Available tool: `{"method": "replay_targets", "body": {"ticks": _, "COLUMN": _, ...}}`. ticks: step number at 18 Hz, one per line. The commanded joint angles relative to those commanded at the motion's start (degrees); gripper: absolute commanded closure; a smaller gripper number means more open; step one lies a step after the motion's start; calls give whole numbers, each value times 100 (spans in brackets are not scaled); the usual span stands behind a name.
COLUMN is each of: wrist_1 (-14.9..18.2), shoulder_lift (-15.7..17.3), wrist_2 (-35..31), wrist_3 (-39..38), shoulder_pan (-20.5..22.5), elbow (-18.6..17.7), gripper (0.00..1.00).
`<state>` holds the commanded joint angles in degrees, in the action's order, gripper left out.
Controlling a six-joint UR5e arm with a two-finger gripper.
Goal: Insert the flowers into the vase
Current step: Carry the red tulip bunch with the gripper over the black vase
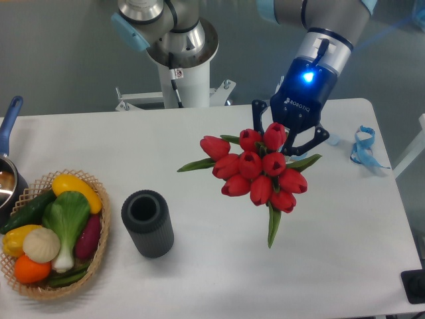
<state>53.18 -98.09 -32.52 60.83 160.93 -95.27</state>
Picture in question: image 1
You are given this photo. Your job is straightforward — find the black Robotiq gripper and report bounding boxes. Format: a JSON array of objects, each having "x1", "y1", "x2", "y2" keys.
[{"x1": 251, "y1": 58, "x2": 337, "y2": 156}]

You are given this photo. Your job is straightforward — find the red tulip bouquet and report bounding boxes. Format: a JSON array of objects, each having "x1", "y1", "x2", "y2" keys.
[{"x1": 178, "y1": 122, "x2": 321, "y2": 248}]

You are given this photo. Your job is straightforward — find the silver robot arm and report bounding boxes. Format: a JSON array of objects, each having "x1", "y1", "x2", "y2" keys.
[{"x1": 111, "y1": 1, "x2": 376, "y2": 156}]

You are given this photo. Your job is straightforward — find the dark grey ribbed vase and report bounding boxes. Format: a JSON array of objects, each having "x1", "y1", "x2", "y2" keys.
[{"x1": 121, "y1": 189, "x2": 174, "y2": 259}]

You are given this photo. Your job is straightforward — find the black device at table edge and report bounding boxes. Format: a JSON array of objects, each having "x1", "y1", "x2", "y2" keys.
[{"x1": 400, "y1": 269, "x2": 424, "y2": 304}]

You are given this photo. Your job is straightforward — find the yellow squash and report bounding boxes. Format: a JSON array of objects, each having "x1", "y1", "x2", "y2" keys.
[{"x1": 52, "y1": 173, "x2": 102, "y2": 214}]

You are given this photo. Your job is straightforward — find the purple sweet potato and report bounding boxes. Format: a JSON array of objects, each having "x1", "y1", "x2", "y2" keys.
[{"x1": 74, "y1": 215, "x2": 101, "y2": 259}]

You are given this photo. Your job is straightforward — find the green bok choy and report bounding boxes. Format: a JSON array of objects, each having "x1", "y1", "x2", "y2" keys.
[{"x1": 42, "y1": 191, "x2": 90, "y2": 273}]

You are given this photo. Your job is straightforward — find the woven wicker basket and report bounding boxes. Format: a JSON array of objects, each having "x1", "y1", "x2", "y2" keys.
[{"x1": 1, "y1": 169, "x2": 111, "y2": 300}]

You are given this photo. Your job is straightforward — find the green cucumber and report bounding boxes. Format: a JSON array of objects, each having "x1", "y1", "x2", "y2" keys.
[{"x1": 1, "y1": 189, "x2": 56, "y2": 235}]

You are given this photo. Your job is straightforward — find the white steamed bun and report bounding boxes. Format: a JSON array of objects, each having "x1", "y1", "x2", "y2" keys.
[{"x1": 23, "y1": 227, "x2": 60, "y2": 263}]

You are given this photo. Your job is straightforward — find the green pea pods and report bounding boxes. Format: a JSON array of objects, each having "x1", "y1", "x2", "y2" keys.
[{"x1": 47, "y1": 263, "x2": 90, "y2": 288}]

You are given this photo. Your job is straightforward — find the yellow bell pepper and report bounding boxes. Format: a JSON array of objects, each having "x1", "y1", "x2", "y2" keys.
[{"x1": 2, "y1": 225, "x2": 42, "y2": 258}]

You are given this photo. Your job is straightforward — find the orange fruit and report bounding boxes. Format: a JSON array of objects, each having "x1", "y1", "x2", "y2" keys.
[{"x1": 14, "y1": 255, "x2": 51, "y2": 284}]

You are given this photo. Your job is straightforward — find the blue ribbon strap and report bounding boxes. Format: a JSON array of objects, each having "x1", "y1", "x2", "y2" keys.
[{"x1": 349, "y1": 125, "x2": 392, "y2": 173}]

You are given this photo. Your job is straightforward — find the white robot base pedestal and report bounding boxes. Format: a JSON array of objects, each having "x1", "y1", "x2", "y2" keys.
[{"x1": 116, "y1": 60, "x2": 236, "y2": 112}]

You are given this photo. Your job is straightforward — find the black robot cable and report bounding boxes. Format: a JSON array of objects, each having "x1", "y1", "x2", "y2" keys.
[{"x1": 167, "y1": 52, "x2": 185, "y2": 109}]

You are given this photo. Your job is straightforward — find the blue handled saucepan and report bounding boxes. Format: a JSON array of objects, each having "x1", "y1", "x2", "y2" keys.
[{"x1": 1, "y1": 96, "x2": 28, "y2": 226}]

